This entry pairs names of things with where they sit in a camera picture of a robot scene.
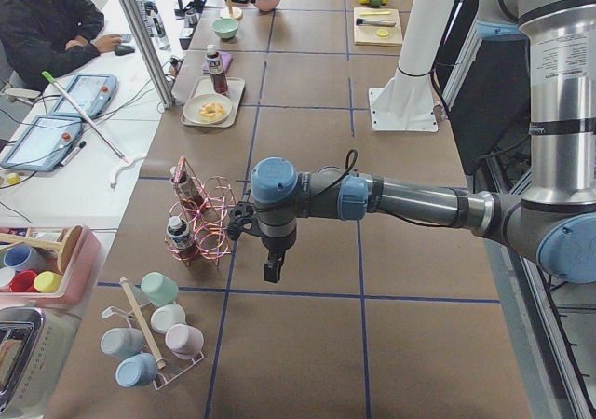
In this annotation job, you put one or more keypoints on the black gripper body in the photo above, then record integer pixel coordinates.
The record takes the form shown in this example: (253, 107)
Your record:
(277, 247)

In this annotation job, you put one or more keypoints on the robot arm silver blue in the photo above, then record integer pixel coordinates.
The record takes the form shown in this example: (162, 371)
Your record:
(552, 223)

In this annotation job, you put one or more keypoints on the beige serving tray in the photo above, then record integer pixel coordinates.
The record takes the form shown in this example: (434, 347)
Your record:
(235, 91)

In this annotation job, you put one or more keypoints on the wooden cup tree stand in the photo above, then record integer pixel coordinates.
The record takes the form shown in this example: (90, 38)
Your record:
(231, 12)

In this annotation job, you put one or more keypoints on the mint green bowl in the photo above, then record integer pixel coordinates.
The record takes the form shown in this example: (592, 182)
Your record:
(225, 29)

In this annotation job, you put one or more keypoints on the metal jigger cup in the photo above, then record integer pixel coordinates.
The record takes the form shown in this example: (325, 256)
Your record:
(191, 17)

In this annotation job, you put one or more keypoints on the purple folded cloth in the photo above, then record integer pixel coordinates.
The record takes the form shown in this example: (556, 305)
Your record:
(226, 59)

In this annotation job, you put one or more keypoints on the mint green mug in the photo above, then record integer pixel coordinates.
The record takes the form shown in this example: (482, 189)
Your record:
(159, 289)

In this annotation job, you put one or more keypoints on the grey water bottle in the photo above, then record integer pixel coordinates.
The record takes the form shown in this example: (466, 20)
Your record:
(157, 25)

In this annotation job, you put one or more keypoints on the pink mug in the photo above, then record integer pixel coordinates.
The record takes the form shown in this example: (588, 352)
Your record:
(184, 341)

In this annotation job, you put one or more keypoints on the metal muddler black tip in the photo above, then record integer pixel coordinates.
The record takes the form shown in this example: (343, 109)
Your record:
(375, 22)

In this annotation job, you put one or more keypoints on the white mug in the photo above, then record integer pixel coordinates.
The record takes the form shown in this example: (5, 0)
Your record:
(167, 316)

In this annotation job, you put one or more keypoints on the wooden cutting board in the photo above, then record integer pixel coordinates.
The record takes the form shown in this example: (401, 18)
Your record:
(366, 35)

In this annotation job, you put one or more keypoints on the yellow plastic knife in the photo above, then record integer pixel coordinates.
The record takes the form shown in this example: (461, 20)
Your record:
(375, 13)

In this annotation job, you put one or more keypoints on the glazed donut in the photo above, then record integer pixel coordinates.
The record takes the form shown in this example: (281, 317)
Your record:
(212, 111)

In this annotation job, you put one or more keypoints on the beige round plate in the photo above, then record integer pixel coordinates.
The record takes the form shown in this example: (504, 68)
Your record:
(191, 108)

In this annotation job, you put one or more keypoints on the black computer mouse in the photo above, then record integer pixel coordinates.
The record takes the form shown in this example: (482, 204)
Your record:
(123, 50)

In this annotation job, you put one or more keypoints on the white mug rack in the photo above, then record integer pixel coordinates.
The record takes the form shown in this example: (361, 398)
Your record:
(156, 346)

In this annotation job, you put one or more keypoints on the blue mug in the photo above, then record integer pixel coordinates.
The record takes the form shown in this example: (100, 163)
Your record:
(138, 370)

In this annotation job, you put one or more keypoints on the grey mug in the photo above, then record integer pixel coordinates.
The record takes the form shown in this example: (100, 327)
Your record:
(122, 343)

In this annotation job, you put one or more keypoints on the pink storage box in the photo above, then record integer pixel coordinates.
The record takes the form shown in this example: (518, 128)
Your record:
(49, 266)

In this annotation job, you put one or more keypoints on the upper teach pendant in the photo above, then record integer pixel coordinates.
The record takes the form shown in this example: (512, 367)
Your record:
(92, 92)

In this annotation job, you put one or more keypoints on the seated person black jacket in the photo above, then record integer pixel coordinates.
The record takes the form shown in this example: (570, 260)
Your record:
(57, 36)

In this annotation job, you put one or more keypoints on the long metal rod tool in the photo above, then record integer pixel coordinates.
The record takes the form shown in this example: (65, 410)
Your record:
(125, 162)

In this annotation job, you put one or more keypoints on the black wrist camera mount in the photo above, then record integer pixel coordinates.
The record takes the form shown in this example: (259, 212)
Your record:
(243, 220)

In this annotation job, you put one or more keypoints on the copper wire bottle rack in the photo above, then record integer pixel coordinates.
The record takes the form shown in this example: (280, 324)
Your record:
(208, 223)

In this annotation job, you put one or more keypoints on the aluminium frame post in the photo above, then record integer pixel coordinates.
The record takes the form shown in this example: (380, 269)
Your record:
(155, 69)

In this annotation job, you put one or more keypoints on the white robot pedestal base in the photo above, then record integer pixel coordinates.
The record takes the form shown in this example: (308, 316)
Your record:
(406, 101)

